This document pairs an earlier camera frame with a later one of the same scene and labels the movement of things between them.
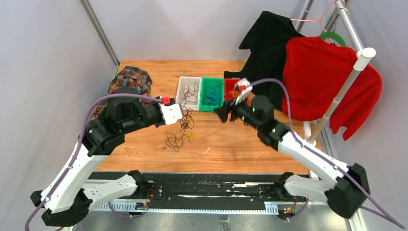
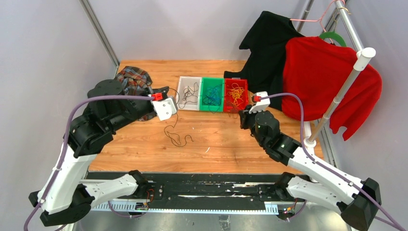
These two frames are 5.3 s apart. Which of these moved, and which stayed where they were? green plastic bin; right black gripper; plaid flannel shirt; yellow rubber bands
Moved: right black gripper
Stayed: green plastic bin; yellow rubber bands; plaid flannel shirt
